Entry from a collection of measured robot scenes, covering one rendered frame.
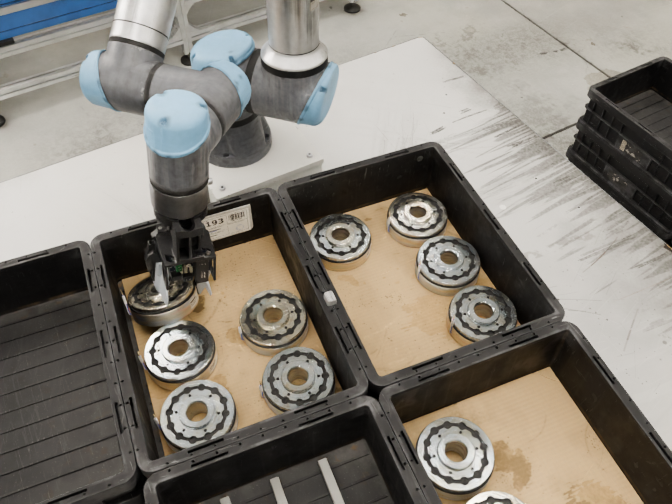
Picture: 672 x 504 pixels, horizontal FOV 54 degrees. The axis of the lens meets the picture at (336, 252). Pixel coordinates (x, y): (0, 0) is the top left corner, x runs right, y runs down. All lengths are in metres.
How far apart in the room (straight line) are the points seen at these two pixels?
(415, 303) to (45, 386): 0.57
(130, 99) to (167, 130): 0.15
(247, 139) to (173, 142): 0.51
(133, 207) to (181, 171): 0.61
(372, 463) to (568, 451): 0.27
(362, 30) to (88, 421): 2.49
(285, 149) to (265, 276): 0.34
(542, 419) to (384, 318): 0.27
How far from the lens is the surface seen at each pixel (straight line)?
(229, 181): 1.28
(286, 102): 1.16
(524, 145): 1.55
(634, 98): 2.15
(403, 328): 1.02
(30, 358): 1.10
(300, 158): 1.31
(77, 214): 1.44
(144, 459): 0.85
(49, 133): 2.83
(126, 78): 0.92
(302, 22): 1.10
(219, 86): 0.87
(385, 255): 1.11
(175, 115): 0.78
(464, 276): 1.06
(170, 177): 0.82
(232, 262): 1.11
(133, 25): 0.94
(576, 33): 3.34
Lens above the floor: 1.69
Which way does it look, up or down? 51 degrees down
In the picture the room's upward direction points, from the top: straight up
